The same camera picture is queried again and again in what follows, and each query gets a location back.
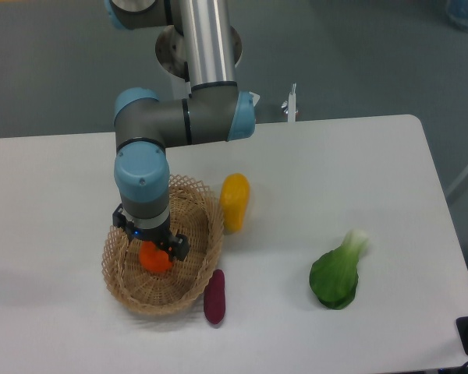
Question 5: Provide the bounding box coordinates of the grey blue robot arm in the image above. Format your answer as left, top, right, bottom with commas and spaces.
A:
105, 1, 255, 260

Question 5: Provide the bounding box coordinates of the blue bag in background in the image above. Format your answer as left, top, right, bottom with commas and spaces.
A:
445, 0, 468, 33

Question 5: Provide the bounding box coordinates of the woven wicker basket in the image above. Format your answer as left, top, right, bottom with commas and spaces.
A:
101, 175, 224, 316

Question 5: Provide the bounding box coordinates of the yellow mango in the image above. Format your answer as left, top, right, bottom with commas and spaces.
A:
219, 173, 250, 233

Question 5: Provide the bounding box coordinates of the purple sweet potato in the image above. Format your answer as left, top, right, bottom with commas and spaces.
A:
204, 269, 226, 325

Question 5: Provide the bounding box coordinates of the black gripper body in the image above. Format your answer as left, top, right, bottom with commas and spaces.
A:
126, 220, 171, 249

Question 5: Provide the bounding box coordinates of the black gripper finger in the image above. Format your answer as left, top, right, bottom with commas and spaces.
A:
112, 203, 135, 240
161, 232, 190, 261

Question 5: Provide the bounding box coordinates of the green bok choy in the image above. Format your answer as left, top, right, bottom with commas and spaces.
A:
309, 229, 369, 310

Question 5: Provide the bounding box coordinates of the orange fruit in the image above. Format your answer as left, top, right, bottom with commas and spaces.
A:
139, 242, 172, 273

